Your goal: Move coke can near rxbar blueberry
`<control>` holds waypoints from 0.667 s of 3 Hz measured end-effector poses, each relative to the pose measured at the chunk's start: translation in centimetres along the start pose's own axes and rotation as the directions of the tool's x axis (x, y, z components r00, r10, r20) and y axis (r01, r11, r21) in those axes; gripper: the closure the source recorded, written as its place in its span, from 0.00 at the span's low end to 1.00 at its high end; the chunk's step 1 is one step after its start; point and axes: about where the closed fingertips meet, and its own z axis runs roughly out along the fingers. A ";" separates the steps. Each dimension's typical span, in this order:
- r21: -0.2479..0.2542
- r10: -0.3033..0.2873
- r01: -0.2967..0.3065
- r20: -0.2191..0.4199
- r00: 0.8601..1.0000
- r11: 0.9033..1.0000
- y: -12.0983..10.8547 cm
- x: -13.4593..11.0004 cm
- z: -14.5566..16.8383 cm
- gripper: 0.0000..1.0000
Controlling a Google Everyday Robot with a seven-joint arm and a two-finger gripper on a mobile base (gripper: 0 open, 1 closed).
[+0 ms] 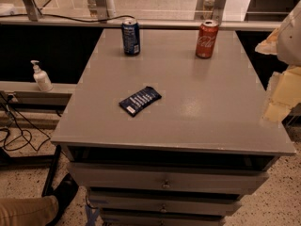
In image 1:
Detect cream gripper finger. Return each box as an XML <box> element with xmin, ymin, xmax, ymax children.
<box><xmin>263</xmin><ymin>66</ymin><xmax>301</xmax><ymax>122</ymax></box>
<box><xmin>255</xmin><ymin>28</ymin><xmax>279</xmax><ymax>56</ymax></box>

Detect red coke can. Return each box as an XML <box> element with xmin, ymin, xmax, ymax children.
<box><xmin>196</xmin><ymin>20</ymin><xmax>219</xmax><ymax>58</ymax></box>

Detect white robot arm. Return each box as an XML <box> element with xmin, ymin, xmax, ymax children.
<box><xmin>255</xmin><ymin>1</ymin><xmax>301</xmax><ymax>122</ymax></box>

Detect blue pepsi can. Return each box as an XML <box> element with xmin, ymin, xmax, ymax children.
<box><xmin>121</xmin><ymin>18</ymin><xmax>140</xmax><ymax>56</ymax></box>

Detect blue rxbar wrapper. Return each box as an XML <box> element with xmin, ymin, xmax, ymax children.
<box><xmin>119</xmin><ymin>87</ymin><xmax>162</xmax><ymax>117</ymax></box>

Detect grey drawer cabinet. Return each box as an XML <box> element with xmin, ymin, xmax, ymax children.
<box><xmin>50</xmin><ymin>27</ymin><xmax>297</xmax><ymax>226</ymax></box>

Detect top grey drawer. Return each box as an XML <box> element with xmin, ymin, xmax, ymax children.
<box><xmin>68</xmin><ymin>162</ymin><xmax>269</xmax><ymax>195</ymax></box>

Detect grey drawer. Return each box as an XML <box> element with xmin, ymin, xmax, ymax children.
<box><xmin>101</xmin><ymin>209</ymin><xmax>225</xmax><ymax>226</ymax></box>
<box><xmin>88</xmin><ymin>190</ymin><xmax>241</xmax><ymax>216</ymax></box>
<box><xmin>68</xmin><ymin>162</ymin><xmax>269</xmax><ymax>195</ymax></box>

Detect middle grey drawer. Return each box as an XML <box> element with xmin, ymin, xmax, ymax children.
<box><xmin>88</xmin><ymin>190</ymin><xmax>241</xmax><ymax>216</ymax></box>

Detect bottom grey drawer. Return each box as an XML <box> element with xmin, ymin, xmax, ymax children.
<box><xmin>101</xmin><ymin>209</ymin><xmax>225</xmax><ymax>226</ymax></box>

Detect white pump bottle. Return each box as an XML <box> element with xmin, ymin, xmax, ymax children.
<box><xmin>31</xmin><ymin>60</ymin><xmax>53</xmax><ymax>91</ymax></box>

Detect black shoe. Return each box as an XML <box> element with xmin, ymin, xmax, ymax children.
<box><xmin>46</xmin><ymin>173</ymin><xmax>78</xmax><ymax>226</ymax></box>

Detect black metal stand leg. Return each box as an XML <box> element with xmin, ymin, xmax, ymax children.
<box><xmin>41</xmin><ymin>145</ymin><xmax>61</xmax><ymax>197</ymax></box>

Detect tan trouser leg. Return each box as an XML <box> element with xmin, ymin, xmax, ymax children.
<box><xmin>0</xmin><ymin>196</ymin><xmax>59</xmax><ymax>226</ymax></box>

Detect black cable on ledge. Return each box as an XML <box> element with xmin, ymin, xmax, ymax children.
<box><xmin>0</xmin><ymin>12</ymin><xmax>136</xmax><ymax>24</ymax></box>

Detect black floor cables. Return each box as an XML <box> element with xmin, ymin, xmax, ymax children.
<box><xmin>0</xmin><ymin>91</ymin><xmax>53</xmax><ymax>153</ymax></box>

